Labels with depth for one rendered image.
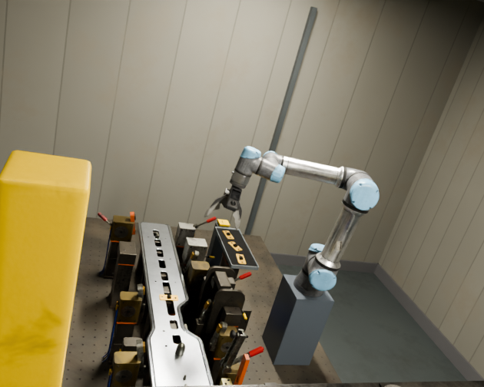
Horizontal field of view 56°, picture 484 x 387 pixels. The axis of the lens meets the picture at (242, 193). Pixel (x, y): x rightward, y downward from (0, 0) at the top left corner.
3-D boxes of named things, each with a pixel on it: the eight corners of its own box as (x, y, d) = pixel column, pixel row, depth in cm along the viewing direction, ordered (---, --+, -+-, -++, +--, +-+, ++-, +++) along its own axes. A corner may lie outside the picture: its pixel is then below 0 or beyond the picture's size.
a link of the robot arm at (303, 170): (371, 167, 205) (264, 143, 204) (376, 175, 194) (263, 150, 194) (363, 190, 209) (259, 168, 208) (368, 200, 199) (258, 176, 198)
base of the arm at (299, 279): (316, 279, 232) (322, 262, 229) (328, 297, 219) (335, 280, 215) (289, 277, 227) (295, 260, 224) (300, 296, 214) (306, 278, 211)
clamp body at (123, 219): (98, 270, 261) (107, 213, 248) (123, 272, 265) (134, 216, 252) (97, 279, 253) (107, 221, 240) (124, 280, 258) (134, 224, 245)
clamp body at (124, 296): (101, 354, 204) (113, 290, 191) (127, 355, 208) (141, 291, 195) (101, 365, 198) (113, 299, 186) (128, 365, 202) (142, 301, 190)
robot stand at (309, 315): (295, 338, 250) (318, 276, 235) (309, 365, 232) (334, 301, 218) (261, 336, 243) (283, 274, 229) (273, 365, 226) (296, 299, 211)
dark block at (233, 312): (200, 382, 203) (223, 305, 188) (216, 382, 206) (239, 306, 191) (203, 391, 199) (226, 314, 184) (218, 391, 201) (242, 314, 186)
